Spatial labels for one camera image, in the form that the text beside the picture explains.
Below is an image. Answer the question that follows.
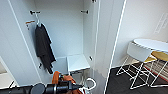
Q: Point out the small dark hook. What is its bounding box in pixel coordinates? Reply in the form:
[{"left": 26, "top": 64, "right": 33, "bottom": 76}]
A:
[
  {"left": 88, "top": 55, "right": 94, "bottom": 62},
  {"left": 37, "top": 62, "right": 43, "bottom": 70}
]

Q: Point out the orange label tag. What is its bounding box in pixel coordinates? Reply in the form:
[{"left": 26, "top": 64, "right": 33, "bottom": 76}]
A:
[{"left": 25, "top": 20, "right": 36, "bottom": 30}]

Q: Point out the white shelf box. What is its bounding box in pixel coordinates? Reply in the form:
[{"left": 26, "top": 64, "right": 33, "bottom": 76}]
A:
[{"left": 65, "top": 53, "right": 92, "bottom": 77}]

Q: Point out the white wire-leg high chair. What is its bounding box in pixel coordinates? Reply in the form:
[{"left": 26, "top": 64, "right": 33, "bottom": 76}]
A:
[{"left": 115, "top": 41, "right": 154, "bottom": 90}]

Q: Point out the white wardrobe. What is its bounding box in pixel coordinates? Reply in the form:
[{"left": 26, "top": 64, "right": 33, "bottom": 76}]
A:
[{"left": 8, "top": 0, "right": 101, "bottom": 84}]

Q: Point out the white clothes hanger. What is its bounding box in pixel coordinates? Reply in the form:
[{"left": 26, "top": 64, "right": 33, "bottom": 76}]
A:
[
  {"left": 34, "top": 13, "right": 44, "bottom": 28},
  {"left": 75, "top": 77, "right": 98, "bottom": 94}
]

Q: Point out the orange hoodie with white print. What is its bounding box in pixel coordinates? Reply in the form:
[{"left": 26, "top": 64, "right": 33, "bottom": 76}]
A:
[{"left": 51, "top": 70, "right": 78, "bottom": 85}]

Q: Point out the black wall hook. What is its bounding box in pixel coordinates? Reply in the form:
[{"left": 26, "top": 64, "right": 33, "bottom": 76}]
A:
[
  {"left": 80, "top": 9, "right": 90, "bottom": 15},
  {"left": 29, "top": 10, "right": 42, "bottom": 16}
]

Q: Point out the yellow wire-leg high chair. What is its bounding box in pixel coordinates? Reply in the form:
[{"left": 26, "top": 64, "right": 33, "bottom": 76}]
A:
[{"left": 143, "top": 50, "right": 168, "bottom": 88}]

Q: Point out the black T-shirt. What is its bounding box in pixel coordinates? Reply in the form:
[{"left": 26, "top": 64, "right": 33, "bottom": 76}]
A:
[{"left": 34, "top": 23, "right": 58, "bottom": 75}]

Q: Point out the round white high table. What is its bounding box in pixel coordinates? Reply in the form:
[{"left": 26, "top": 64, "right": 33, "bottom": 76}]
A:
[{"left": 133, "top": 38, "right": 168, "bottom": 54}]

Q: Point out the white wardrobe door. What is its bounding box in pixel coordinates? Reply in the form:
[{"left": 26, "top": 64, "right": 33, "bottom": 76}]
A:
[
  {"left": 91, "top": 0, "right": 128, "bottom": 94},
  {"left": 0, "top": 0, "right": 43, "bottom": 88}
]

